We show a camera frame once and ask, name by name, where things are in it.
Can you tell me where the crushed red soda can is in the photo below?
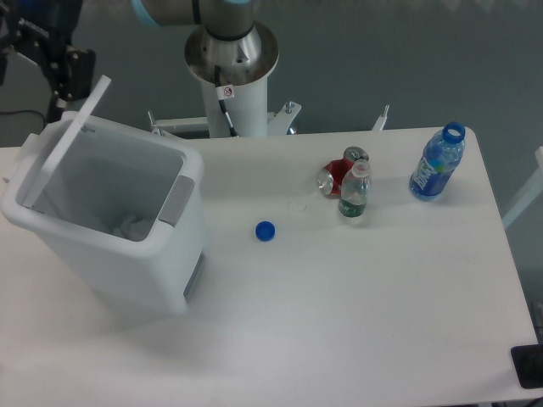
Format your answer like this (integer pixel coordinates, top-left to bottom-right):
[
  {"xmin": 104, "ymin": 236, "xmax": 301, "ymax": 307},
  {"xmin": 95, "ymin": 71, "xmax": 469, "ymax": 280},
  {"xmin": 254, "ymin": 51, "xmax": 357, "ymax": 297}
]
[{"xmin": 316, "ymin": 146, "xmax": 370, "ymax": 198}]

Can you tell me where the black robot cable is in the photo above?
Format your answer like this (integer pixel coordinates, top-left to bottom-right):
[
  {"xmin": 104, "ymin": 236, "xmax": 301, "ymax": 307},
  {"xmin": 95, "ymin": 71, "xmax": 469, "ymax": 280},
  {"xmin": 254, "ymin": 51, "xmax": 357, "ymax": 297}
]
[{"xmin": 213, "ymin": 64, "xmax": 239, "ymax": 138}]

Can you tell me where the black device at edge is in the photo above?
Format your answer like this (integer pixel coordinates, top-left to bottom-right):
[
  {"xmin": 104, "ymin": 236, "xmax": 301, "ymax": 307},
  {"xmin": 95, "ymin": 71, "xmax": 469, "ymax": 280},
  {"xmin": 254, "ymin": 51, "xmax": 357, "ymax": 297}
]
[{"xmin": 511, "ymin": 344, "xmax": 542, "ymax": 389}]

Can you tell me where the crumpled white paper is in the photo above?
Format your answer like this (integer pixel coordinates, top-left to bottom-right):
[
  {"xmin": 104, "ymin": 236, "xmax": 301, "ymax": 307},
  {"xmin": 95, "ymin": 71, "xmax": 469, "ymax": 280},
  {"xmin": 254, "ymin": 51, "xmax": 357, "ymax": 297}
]
[{"xmin": 112, "ymin": 214, "xmax": 154, "ymax": 242}]

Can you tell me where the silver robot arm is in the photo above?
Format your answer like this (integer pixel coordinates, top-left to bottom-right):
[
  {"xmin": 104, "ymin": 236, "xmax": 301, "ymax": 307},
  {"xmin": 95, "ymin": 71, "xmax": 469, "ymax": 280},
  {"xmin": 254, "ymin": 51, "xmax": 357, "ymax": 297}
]
[{"xmin": 1, "ymin": 1, "xmax": 279, "ymax": 123}]

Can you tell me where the blue bottle cap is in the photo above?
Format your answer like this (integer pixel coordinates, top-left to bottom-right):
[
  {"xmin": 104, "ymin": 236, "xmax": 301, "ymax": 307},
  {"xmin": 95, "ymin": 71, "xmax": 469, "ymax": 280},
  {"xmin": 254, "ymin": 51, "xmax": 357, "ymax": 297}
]
[{"xmin": 255, "ymin": 220, "xmax": 276, "ymax": 242}]

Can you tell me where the blue drink bottle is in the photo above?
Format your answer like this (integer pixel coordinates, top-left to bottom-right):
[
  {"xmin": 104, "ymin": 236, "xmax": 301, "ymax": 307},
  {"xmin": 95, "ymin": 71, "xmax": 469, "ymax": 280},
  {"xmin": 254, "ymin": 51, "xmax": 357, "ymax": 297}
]
[{"xmin": 409, "ymin": 121, "xmax": 466, "ymax": 201}]

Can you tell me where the white frame at right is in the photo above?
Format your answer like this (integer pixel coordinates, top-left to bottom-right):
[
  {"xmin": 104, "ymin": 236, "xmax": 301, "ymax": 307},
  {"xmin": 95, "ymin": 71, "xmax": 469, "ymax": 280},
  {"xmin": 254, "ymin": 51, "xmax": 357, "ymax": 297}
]
[{"xmin": 501, "ymin": 147, "xmax": 542, "ymax": 230}]

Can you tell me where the white trash can lid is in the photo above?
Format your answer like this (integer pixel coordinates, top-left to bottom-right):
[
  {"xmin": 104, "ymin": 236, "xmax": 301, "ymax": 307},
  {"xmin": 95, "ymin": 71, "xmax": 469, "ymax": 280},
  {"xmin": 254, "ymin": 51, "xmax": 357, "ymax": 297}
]
[{"xmin": 23, "ymin": 75, "xmax": 111, "ymax": 209}]

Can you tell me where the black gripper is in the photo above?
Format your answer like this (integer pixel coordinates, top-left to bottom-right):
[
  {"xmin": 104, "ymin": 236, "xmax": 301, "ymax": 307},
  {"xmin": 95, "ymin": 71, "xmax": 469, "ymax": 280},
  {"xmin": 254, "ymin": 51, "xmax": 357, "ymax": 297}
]
[{"xmin": 1, "ymin": 1, "xmax": 96, "ymax": 123}]

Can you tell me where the clear green-label bottle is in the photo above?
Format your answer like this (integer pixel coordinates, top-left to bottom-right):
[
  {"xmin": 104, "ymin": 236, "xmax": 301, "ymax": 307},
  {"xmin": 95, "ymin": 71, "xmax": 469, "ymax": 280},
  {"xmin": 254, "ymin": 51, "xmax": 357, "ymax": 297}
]
[{"xmin": 339, "ymin": 159, "xmax": 371, "ymax": 218}]

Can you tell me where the white trash can body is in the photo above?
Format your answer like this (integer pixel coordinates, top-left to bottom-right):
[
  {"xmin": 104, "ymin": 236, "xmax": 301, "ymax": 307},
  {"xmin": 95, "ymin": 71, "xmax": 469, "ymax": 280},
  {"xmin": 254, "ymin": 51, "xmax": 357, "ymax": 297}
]
[{"xmin": 1, "ymin": 113, "xmax": 209, "ymax": 315}]

